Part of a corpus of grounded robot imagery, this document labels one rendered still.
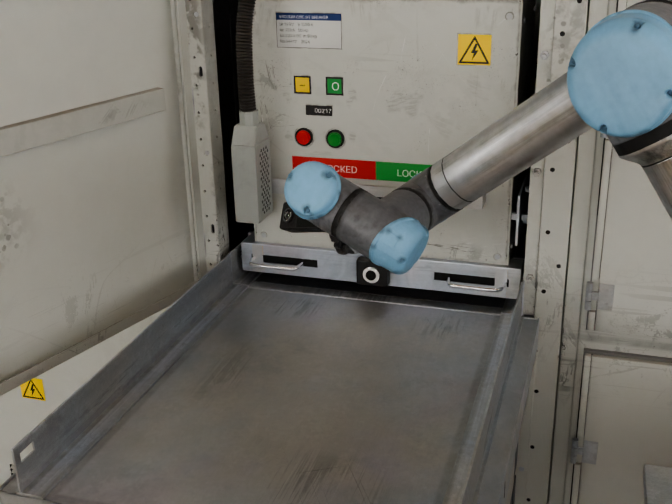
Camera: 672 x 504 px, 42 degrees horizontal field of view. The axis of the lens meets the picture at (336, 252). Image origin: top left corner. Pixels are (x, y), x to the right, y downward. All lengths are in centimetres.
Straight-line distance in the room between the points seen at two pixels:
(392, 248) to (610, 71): 37
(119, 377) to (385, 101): 65
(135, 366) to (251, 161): 41
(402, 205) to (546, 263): 45
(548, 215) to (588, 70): 62
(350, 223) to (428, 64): 47
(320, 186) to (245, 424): 37
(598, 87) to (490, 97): 61
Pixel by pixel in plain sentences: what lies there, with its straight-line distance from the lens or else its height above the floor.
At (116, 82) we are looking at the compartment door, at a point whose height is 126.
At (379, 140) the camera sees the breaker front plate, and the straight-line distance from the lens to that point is 159.
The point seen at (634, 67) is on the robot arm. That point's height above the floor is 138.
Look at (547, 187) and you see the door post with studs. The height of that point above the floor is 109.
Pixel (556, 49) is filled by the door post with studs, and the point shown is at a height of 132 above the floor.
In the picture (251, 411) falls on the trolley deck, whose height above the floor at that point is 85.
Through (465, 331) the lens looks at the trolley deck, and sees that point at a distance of 155.
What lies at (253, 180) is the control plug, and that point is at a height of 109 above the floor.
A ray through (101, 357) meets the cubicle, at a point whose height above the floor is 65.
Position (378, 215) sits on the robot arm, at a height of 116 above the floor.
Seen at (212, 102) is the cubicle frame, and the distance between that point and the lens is 166.
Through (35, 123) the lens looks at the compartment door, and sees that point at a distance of 143.
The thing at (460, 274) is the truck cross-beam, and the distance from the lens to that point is 163.
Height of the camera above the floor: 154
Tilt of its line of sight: 22 degrees down
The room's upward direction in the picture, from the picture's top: 1 degrees counter-clockwise
